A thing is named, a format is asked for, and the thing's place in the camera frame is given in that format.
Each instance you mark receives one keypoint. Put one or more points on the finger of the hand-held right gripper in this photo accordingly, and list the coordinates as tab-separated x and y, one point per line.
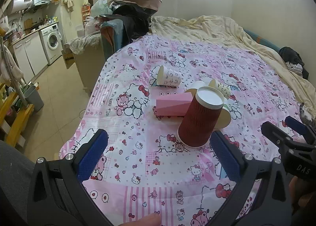
274	133
296	124

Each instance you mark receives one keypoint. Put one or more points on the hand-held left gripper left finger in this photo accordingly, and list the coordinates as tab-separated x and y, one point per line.
91	156

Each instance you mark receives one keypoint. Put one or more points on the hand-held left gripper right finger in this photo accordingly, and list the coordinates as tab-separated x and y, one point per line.
224	156

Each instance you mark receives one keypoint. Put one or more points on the red corrugated paper cup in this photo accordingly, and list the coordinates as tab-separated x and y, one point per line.
197	122

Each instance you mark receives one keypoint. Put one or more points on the white cup with green print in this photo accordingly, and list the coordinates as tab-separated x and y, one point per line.
223	117

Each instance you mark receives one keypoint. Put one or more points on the white cup with black marks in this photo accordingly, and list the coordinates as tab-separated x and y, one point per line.
223	90

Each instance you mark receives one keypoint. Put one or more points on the pink paper cup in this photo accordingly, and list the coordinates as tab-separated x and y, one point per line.
170	106

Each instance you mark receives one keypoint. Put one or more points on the plain white paper cup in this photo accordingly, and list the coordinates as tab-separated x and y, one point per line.
196	85

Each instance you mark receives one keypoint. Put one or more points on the white dotted paper cup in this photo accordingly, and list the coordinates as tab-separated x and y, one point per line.
170	76

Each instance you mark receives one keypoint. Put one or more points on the person's right hand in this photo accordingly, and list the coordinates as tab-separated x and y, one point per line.
296	191

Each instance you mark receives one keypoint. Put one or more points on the person's left hand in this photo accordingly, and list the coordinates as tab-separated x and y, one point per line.
143	220

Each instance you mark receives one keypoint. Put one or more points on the striped cloth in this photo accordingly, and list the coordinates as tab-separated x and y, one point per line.
296	68

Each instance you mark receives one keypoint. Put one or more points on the pink printed blanket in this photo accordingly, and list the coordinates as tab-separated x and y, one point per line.
148	142

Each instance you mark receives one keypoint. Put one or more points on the dark clothing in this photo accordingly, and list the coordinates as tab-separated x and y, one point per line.
292	54

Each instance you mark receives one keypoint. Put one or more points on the grey trash bin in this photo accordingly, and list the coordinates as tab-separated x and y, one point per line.
33	98

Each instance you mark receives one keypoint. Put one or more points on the person's grey trouser leg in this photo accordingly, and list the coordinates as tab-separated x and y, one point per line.
12	179

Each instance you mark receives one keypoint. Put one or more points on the yellow wooden rack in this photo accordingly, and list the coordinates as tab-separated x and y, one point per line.
14	122

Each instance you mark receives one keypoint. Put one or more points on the cardboard box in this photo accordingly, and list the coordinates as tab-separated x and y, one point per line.
68	56

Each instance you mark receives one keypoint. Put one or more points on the beige duvet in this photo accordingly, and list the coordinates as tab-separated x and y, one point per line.
246	33

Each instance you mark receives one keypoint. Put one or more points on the beige sofa with floral cover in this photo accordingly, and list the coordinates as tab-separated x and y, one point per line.
86	53

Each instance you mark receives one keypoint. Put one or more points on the white washing machine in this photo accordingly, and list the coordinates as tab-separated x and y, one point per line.
50	43

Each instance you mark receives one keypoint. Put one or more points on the white kitchen cabinet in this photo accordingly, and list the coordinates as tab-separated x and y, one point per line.
29	53

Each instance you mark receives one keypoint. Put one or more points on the beige hanging cloths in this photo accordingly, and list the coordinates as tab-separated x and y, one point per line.
7	65

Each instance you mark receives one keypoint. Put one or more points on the white plastic bag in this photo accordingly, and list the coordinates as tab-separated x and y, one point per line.
101	6
90	24

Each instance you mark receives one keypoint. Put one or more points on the pile of dark clothes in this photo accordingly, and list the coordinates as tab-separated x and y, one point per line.
133	18

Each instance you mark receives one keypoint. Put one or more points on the small orange shelf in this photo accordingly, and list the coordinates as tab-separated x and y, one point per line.
86	12

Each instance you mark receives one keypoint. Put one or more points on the wooden cutting board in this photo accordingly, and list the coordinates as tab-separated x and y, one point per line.
28	23

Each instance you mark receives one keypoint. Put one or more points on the beige hanging cloth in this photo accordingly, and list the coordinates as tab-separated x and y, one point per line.
69	2

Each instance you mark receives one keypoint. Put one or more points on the range hood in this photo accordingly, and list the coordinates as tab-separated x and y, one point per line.
43	2

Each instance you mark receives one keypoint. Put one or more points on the white water heater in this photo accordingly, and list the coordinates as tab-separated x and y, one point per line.
24	0

